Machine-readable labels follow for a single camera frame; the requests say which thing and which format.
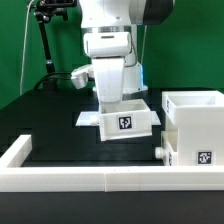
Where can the white drawer cabinet box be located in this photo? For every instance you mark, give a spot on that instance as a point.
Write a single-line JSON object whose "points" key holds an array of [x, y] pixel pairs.
{"points": [[198, 119]]}

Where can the white U-shaped table frame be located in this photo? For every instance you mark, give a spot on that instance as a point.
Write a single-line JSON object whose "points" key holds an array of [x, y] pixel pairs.
{"points": [[15, 177]]}

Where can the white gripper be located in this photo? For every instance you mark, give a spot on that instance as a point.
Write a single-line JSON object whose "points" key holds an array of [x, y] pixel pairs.
{"points": [[109, 79]]}

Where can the white front drawer tray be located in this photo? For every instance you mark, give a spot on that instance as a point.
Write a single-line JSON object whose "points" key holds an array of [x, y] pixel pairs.
{"points": [[167, 152]]}

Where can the white drawer tray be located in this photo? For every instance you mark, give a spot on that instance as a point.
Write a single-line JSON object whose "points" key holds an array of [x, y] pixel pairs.
{"points": [[129, 119], [167, 152]]}

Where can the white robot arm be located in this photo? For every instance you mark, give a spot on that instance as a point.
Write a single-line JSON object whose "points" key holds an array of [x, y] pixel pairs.
{"points": [[109, 43]]}

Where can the white marker tag plate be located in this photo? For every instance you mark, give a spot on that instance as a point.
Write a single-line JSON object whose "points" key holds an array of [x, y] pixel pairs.
{"points": [[86, 119]]}

